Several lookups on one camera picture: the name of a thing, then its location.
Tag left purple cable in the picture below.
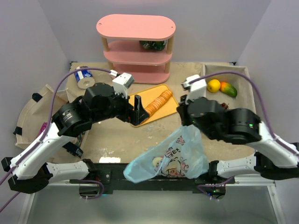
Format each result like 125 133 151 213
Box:
0 66 117 212

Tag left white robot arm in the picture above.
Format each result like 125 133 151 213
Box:
1 83 149 194

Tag green snack packet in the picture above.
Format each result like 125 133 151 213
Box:
139 40 168 51

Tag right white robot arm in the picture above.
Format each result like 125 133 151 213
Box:
177 95 299 182

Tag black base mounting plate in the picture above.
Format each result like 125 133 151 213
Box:
70 163 235 196

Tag red green mango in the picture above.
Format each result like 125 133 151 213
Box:
220 82 238 98

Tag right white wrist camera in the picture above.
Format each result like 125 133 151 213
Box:
181 74 207 105

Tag blue white paper roll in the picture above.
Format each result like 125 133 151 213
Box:
74 66 95 90

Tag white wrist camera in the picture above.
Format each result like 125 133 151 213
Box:
112 73 135 99
181 74 207 105

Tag light blue plastic bag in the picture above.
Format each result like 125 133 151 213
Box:
123 125 209 183

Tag aluminium frame rail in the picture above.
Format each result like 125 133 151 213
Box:
49 175 276 186

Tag purple grape bunch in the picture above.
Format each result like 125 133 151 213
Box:
221 103 229 110

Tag beige canvas tote bag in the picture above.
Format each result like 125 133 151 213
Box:
13 84 89 164

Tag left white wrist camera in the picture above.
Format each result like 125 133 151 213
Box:
112 73 135 99

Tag purple cable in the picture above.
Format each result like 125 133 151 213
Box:
184 71 299 155
0 66 117 212

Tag wicker basket with liner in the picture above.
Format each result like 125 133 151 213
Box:
200 63 256 112

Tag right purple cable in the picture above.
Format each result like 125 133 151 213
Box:
184 71 299 155

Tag long baguette bread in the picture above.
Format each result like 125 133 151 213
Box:
145 90 172 117

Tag yellow plastic tray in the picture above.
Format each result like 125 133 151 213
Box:
129 84 178 127

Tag pink three-tier shelf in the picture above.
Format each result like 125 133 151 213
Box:
96 14 176 84

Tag purple snack packet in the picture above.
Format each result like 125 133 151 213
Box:
37 122 48 136

